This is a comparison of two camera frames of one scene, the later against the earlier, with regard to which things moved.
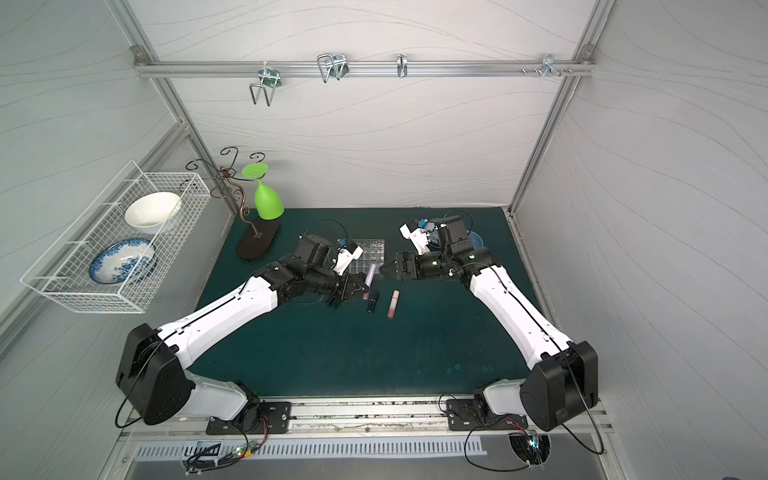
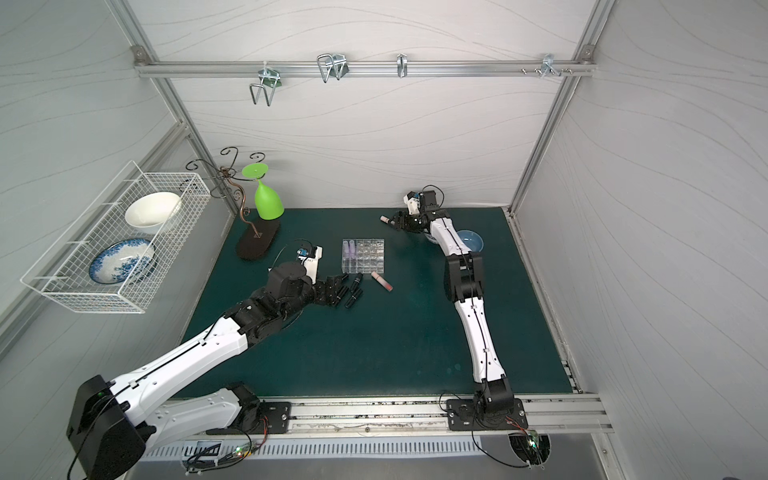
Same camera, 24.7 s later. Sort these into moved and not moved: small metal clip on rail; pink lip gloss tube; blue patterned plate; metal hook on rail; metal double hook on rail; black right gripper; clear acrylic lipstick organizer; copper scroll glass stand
Moved: pink lip gloss tube; black right gripper
Not moved: copper scroll glass stand; blue patterned plate; metal double hook on rail; small metal clip on rail; clear acrylic lipstick organizer; metal hook on rail
